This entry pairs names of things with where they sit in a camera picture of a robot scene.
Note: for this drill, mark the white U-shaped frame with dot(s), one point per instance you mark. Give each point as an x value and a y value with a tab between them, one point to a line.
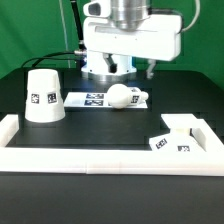
210	162

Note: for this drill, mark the white marker sheet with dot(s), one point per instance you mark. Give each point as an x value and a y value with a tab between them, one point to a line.
86	100

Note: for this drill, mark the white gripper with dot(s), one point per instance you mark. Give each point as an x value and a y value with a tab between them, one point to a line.
156	38

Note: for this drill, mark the white lamp base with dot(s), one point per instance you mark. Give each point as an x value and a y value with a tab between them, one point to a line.
179	138

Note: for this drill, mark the white lamp shade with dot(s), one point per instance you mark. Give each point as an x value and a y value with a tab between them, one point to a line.
44	103

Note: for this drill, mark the white lamp bulb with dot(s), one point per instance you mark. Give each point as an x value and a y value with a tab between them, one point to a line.
120	96

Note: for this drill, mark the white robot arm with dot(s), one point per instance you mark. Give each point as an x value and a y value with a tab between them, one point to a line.
126	15

